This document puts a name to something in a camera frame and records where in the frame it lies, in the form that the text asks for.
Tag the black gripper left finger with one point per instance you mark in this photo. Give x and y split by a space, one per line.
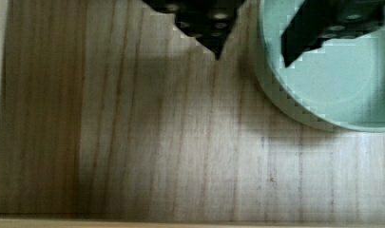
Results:
208 21

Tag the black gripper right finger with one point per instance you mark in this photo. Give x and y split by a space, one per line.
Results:
318 21

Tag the light green ceramic cup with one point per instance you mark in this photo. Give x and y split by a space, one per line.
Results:
339 85

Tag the light wooden drawer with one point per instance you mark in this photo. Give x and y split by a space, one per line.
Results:
108 112

